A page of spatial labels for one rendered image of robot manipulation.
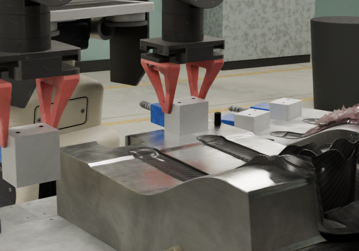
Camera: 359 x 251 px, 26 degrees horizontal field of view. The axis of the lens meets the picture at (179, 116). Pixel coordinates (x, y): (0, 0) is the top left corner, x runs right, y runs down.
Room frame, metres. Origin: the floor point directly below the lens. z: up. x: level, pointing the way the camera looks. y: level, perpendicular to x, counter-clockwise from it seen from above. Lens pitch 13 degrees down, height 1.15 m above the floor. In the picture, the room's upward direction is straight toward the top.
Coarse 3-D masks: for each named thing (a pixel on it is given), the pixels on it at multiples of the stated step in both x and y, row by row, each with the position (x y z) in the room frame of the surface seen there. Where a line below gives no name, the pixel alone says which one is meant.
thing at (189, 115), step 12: (192, 96) 1.07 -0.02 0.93; (144, 108) 1.13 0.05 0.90; (156, 108) 1.07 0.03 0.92; (180, 108) 1.02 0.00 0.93; (192, 108) 1.03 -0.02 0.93; (204, 108) 1.04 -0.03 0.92; (156, 120) 1.07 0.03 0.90; (168, 120) 1.04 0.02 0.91; (180, 120) 1.02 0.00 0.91; (192, 120) 1.03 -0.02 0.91; (204, 120) 1.04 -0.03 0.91; (180, 132) 1.02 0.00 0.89; (192, 132) 1.03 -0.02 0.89
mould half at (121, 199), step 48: (96, 144) 0.97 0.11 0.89; (144, 144) 0.97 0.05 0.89; (192, 144) 0.98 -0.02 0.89; (96, 192) 0.87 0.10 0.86; (144, 192) 0.80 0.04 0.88; (192, 192) 0.72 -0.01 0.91; (240, 192) 0.66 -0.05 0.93; (288, 192) 0.68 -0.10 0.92; (144, 240) 0.79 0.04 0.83; (192, 240) 0.72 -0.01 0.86; (240, 240) 0.66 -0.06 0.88; (288, 240) 0.68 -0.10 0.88; (336, 240) 0.73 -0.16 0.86
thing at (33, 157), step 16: (16, 128) 0.78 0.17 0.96; (32, 128) 0.78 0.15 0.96; (48, 128) 0.78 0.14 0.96; (16, 144) 0.75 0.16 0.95; (32, 144) 0.76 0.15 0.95; (48, 144) 0.77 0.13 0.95; (0, 160) 0.79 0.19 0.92; (16, 160) 0.75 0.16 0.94; (32, 160) 0.76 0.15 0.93; (48, 160) 0.77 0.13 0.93; (16, 176) 0.75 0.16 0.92; (32, 176) 0.76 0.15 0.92; (48, 176) 0.77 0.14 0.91
